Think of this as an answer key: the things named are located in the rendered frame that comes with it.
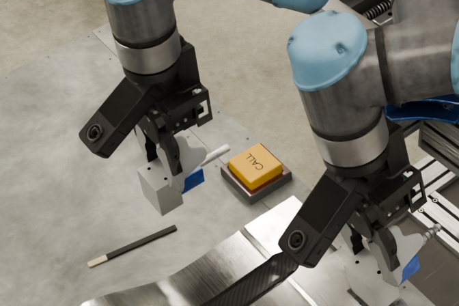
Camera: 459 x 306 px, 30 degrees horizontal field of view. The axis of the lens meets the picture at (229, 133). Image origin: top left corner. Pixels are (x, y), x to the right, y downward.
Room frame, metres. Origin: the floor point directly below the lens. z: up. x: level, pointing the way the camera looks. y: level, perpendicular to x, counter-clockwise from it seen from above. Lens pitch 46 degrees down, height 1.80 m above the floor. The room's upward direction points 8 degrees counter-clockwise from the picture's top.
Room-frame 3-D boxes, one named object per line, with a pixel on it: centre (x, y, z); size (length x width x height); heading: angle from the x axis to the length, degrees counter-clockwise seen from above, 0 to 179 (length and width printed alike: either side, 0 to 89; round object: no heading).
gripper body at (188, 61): (0.79, 0.07, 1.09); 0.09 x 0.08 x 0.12; 120
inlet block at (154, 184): (0.80, 0.06, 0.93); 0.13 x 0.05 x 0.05; 120
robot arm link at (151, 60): (0.79, 0.08, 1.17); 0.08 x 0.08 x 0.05
